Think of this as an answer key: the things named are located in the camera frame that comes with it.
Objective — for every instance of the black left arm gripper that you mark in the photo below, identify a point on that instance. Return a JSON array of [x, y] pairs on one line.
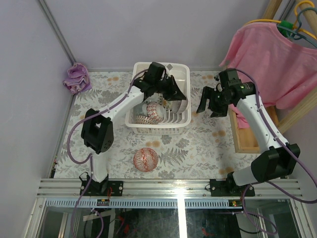
[[168, 87]]

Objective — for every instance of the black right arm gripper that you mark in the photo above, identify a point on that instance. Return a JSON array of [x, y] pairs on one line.
[[209, 92]]

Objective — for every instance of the yellow flower ceramic bowl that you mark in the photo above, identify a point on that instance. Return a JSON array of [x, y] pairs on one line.
[[167, 104]]

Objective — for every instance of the purple glass bowl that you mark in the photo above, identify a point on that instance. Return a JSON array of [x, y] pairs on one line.
[[179, 107]]

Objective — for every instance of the red patterned ceramic bowl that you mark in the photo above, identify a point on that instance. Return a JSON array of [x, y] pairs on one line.
[[156, 112]]

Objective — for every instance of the tan patterned ceramic bowl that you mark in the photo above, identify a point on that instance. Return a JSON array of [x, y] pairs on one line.
[[144, 120]]

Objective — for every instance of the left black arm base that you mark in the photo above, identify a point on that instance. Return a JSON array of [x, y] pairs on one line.
[[109, 188]]

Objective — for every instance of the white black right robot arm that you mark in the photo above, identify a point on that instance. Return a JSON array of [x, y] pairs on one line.
[[277, 156]]

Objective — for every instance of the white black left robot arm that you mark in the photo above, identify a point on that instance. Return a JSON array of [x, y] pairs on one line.
[[98, 127]]

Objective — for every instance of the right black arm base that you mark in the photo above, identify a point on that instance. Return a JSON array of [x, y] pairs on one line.
[[225, 188]]

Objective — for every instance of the white plastic dish rack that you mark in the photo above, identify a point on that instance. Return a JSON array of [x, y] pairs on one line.
[[172, 123]]

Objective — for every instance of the floral table mat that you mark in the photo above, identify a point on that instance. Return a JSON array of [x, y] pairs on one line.
[[204, 150]]

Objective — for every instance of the red rimmed bottom bowl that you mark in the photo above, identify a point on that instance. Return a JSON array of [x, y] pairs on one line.
[[145, 159]]

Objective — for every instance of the pink t-shirt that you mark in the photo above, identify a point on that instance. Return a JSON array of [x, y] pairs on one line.
[[270, 64]]

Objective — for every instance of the crumpled purple cloth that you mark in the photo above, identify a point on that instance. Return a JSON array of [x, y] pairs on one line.
[[78, 79]]

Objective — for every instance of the green clothes hanger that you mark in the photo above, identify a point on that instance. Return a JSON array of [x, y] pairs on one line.
[[295, 32]]

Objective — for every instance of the yellow clothes hanger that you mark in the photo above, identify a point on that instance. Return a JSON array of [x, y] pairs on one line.
[[302, 7]]

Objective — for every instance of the aluminium rail frame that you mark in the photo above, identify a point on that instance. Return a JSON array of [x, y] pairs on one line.
[[161, 193]]

